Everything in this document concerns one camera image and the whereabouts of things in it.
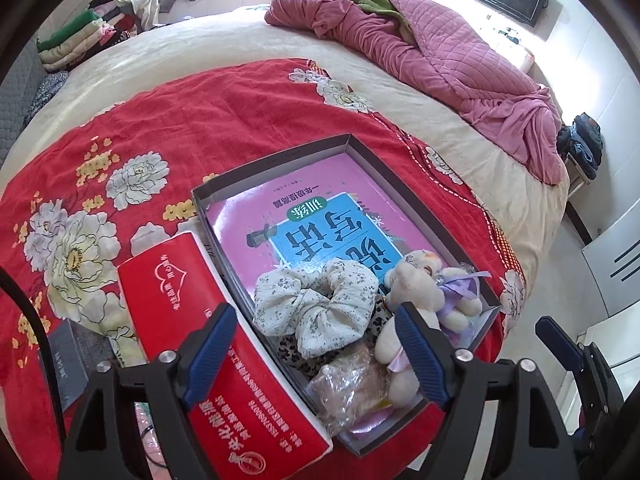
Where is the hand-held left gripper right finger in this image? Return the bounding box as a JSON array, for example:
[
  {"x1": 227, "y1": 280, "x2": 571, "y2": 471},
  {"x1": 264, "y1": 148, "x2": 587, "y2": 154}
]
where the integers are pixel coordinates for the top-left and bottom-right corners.
[{"x1": 395, "y1": 302, "x2": 581, "y2": 480}]

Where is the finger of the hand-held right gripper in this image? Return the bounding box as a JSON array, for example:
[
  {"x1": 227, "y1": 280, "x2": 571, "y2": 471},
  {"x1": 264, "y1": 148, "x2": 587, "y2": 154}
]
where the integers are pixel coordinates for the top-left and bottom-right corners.
[{"x1": 535, "y1": 316, "x2": 587, "y2": 377}]

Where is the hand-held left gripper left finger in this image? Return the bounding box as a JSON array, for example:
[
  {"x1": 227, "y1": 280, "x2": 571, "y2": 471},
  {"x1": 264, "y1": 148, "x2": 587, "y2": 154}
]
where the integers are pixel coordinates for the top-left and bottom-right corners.
[{"x1": 57, "y1": 302, "x2": 238, "y2": 480}]

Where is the white plush teddy bear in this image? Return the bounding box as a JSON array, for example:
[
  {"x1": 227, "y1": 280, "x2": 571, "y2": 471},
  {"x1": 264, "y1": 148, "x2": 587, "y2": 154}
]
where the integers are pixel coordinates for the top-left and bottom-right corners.
[{"x1": 375, "y1": 249, "x2": 483, "y2": 406}]

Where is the red tissue box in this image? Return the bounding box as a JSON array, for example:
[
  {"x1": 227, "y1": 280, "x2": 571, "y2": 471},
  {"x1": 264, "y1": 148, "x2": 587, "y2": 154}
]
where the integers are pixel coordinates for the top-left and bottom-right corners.
[{"x1": 117, "y1": 231, "x2": 335, "y2": 476}]

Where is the leopard print scrunchie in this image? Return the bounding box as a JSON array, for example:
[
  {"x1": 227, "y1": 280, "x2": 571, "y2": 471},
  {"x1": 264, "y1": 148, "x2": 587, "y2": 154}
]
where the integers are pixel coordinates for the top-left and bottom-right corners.
[{"x1": 277, "y1": 295, "x2": 401, "y2": 376}]

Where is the pale floral scrunchie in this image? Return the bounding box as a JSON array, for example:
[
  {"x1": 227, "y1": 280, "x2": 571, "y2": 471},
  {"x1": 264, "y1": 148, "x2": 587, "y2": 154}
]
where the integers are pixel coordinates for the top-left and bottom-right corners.
[{"x1": 252, "y1": 258, "x2": 381, "y2": 359}]

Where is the shallow grey cardboard box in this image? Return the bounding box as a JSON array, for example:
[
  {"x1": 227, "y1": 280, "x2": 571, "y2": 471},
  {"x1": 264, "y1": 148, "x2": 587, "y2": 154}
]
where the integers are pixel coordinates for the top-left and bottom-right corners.
[{"x1": 191, "y1": 133, "x2": 502, "y2": 458}]

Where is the clear plastic packet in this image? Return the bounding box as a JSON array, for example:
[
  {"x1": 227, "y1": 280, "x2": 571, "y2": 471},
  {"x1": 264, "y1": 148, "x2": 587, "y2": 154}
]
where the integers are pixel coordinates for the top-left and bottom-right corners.
[{"x1": 306, "y1": 347, "x2": 396, "y2": 438}]

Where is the white cabinet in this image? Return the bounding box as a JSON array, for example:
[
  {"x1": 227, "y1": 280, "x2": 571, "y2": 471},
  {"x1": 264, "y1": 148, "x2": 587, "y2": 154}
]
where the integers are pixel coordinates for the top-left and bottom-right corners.
[{"x1": 580, "y1": 200, "x2": 640, "y2": 371}]

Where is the pink book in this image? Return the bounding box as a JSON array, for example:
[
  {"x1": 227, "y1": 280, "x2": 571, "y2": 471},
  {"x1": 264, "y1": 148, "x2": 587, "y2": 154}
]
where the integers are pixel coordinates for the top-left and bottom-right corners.
[{"x1": 206, "y1": 154, "x2": 441, "y2": 431}]

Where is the blue booklet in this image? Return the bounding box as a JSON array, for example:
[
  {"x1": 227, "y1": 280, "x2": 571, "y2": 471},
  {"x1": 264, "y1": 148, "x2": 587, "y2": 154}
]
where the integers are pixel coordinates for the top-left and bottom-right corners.
[{"x1": 37, "y1": 320, "x2": 91, "y2": 406}]

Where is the dark clothes pile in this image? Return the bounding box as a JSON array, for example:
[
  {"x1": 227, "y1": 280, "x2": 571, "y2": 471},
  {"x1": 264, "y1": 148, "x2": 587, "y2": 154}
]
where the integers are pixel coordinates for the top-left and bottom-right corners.
[{"x1": 556, "y1": 113, "x2": 603, "y2": 181}]

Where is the red floral blanket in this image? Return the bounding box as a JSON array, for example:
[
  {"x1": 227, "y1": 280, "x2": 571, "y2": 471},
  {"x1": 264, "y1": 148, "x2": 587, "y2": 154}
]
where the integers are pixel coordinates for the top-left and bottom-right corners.
[{"x1": 0, "y1": 57, "x2": 526, "y2": 480}]

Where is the pink quilt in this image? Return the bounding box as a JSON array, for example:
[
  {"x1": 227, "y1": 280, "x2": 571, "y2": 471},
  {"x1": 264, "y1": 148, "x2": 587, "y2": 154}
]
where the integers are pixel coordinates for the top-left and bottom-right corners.
[{"x1": 265, "y1": 0, "x2": 566, "y2": 185}]

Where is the dark blue patterned cloth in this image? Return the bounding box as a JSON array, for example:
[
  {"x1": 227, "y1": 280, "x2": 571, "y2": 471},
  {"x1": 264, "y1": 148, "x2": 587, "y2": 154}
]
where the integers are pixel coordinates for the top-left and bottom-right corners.
[{"x1": 25, "y1": 71, "x2": 71, "y2": 116}]

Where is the bed with cream sheet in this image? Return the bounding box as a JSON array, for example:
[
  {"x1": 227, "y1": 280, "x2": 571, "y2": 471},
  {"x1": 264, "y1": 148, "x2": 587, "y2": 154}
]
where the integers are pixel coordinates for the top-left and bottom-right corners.
[{"x1": 0, "y1": 2, "x2": 571, "y2": 281}]

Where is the grey padded headboard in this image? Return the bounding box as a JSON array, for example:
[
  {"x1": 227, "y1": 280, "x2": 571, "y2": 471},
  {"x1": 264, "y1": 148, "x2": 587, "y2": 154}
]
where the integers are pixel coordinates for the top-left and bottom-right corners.
[{"x1": 0, "y1": 40, "x2": 46, "y2": 161}]

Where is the stack of folded clothes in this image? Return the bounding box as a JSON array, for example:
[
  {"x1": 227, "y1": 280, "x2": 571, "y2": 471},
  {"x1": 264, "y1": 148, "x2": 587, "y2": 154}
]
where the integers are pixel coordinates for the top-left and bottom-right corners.
[{"x1": 37, "y1": 0, "x2": 138, "y2": 73}]

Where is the black cable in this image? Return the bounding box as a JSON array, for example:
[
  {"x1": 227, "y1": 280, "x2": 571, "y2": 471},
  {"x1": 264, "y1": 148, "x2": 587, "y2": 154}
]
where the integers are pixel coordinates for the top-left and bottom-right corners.
[{"x1": 0, "y1": 267, "x2": 68, "y2": 446}]

